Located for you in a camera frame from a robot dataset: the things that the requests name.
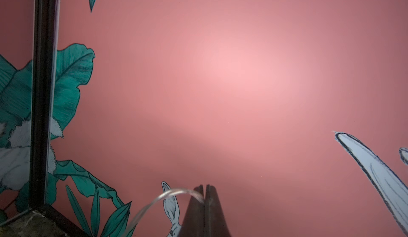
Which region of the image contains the black left corner post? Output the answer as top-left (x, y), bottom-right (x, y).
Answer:
top-left (28, 0), bottom-right (60, 210)

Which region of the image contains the clear string light wire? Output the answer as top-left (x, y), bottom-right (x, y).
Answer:
top-left (122, 188), bottom-right (205, 237)

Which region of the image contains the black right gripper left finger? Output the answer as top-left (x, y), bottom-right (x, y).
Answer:
top-left (178, 185), bottom-right (205, 237)

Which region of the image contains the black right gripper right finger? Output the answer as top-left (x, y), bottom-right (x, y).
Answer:
top-left (205, 184), bottom-right (231, 237)

